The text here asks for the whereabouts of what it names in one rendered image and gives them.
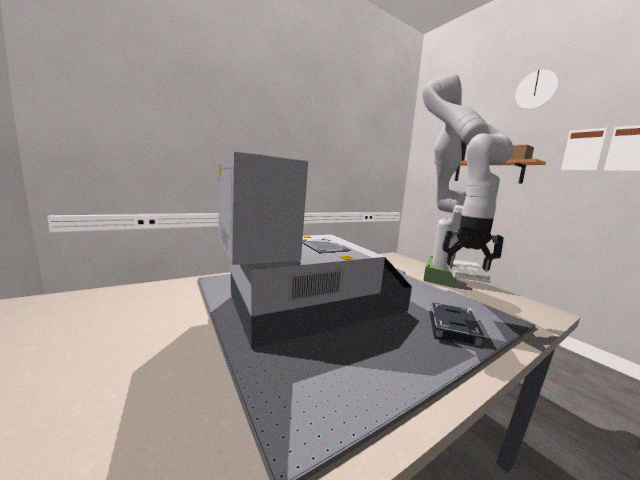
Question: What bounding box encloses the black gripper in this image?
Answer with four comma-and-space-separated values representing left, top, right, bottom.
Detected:
442, 215, 504, 272

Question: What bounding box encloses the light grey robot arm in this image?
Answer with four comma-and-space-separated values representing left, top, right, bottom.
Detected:
423, 74, 513, 268

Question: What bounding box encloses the white microplate with grey wells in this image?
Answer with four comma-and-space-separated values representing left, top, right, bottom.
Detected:
448, 260, 491, 283

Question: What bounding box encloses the light grey benchtop lab instrument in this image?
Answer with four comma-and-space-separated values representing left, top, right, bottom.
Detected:
219, 152, 412, 349

